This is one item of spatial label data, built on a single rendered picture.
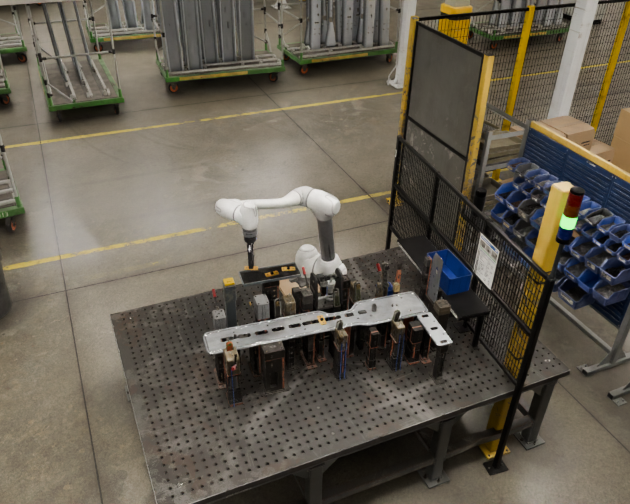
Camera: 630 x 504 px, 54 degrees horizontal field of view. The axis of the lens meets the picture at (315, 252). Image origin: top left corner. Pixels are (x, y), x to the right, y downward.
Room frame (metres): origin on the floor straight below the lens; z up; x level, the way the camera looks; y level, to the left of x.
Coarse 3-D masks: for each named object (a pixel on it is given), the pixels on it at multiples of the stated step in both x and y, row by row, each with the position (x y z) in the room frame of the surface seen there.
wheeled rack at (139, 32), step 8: (88, 16) 11.15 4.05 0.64; (88, 24) 11.15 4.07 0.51; (96, 24) 12.05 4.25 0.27; (104, 24) 12.05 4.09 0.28; (88, 32) 11.50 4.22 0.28; (104, 32) 11.51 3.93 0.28; (112, 32) 11.53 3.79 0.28; (120, 32) 11.42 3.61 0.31; (128, 32) 11.46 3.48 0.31; (136, 32) 11.52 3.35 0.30; (144, 32) 11.57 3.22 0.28; (152, 32) 11.60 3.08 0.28; (160, 32) 11.64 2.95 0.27; (104, 40) 11.20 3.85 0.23; (96, 48) 11.23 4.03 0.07
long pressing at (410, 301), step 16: (368, 304) 3.03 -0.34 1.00; (384, 304) 3.03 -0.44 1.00; (400, 304) 3.04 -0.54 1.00; (416, 304) 3.04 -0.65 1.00; (272, 320) 2.85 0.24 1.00; (288, 320) 2.85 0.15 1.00; (304, 320) 2.86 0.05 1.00; (336, 320) 2.87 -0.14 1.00; (352, 320) 2.87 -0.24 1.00; (368, 320) 2.88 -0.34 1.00; (384, 320) 2.88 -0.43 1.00; (208, 336) 2.69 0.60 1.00; (224, 336) 2.70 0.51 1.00; (256, 336) 2.70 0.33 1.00; (272, 336) 2.71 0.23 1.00; (288, 336) 2.71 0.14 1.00; (208, 352) 2.56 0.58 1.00
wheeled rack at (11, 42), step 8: (16, 16) 10.52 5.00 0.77; (16, 24) 11.22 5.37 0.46; (16, 32) 11.33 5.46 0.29; (0, 40) 10.84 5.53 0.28; (8, 40) 10.83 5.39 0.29; (16, 40) 10.76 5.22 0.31; (0, 48) 10.40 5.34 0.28; (8, 48) 10.42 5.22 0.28; (16, 48) 10.45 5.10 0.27; (24, 48) 10.51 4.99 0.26; (24, 56) 10.54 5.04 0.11
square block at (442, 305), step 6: (438, 300) 3.01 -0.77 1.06; (444, 300) 3.02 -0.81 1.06; (438, 306) 2.96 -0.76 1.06; (444, 306) 2.96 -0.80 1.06; (450, 306) 2.96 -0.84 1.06; (438, 312) 2.95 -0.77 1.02; (444, 312) 2.95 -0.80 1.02; (438, 318) 2.94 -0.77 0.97; (444, 318) 2.96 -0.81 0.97; (444, 324) 2.96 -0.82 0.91; (432, 342) 2.96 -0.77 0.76; (432, 348) 2.96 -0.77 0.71
